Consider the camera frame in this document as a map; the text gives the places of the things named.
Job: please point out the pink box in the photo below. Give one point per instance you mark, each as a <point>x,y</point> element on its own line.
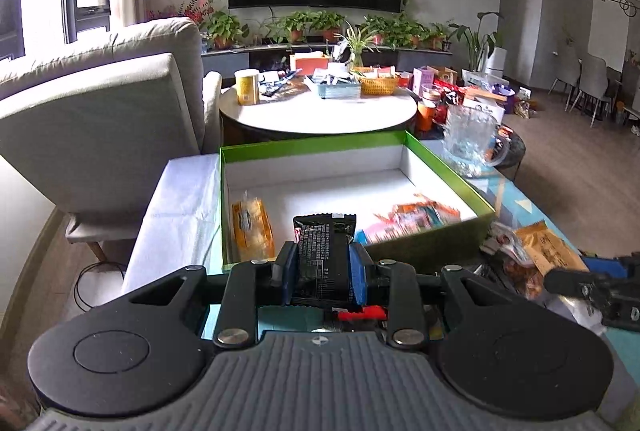
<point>422,78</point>

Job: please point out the green cardboard box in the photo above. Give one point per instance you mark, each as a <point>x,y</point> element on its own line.
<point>325,191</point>

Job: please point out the white box with blue logo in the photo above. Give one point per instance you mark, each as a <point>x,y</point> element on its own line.
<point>482,110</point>

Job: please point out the white round table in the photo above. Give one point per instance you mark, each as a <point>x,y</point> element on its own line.
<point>320,116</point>

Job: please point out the grey armchair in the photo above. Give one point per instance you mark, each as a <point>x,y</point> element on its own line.
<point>100,126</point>

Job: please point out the dark round side table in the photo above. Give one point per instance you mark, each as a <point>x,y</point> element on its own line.
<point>515,156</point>

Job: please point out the orange tissue box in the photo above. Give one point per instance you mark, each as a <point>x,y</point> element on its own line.
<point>307,63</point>

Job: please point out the woven basket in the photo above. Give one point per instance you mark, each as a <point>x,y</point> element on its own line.
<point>380,86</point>

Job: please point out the black snack packet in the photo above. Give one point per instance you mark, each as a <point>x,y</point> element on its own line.
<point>320,256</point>

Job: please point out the spider plant in vase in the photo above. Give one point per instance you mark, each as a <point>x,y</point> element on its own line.
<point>355,43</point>

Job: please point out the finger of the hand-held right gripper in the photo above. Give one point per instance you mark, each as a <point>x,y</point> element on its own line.
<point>607,265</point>
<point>570,281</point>

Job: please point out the grey storage tray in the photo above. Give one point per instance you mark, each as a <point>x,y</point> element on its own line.
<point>335,91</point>

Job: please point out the yellow canister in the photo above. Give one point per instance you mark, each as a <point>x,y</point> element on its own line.
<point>247,88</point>

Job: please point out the low television cabinet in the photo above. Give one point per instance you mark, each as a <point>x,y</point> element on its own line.
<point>225,58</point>

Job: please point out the white air purifier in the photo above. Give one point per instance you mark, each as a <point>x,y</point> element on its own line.
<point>496,61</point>

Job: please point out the red snack packet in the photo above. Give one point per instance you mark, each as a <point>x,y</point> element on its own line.
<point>365,312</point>

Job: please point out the purple gift bag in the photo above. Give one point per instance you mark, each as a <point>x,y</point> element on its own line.
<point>504,98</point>

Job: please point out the orange and pink snack packet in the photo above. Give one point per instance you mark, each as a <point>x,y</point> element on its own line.
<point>410,218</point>

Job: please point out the row of potted plants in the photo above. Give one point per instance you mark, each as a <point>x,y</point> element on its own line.
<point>225,28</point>

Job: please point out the tall leafy floor plant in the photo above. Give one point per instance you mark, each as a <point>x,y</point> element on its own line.
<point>475,41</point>

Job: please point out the pile of assorted snack packets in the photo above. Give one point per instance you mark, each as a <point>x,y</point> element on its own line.
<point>545,246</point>

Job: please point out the orange cracker packet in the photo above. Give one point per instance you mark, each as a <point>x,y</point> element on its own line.
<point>252,231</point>

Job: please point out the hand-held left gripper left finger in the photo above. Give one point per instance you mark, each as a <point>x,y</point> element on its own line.
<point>287,271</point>

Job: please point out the grey dining chair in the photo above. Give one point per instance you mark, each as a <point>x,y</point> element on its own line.
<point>565,71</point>
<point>595,81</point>

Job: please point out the orange canister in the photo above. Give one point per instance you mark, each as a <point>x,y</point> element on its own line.
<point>426,116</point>

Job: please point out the clear glass mug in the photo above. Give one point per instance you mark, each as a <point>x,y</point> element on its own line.
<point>470,136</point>

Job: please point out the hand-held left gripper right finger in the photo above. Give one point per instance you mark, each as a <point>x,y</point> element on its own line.
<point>359,273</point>

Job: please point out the red flower arrangement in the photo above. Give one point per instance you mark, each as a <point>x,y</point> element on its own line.
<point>185,8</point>

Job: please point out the white cloth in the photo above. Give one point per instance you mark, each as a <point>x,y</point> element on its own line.
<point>175,211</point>

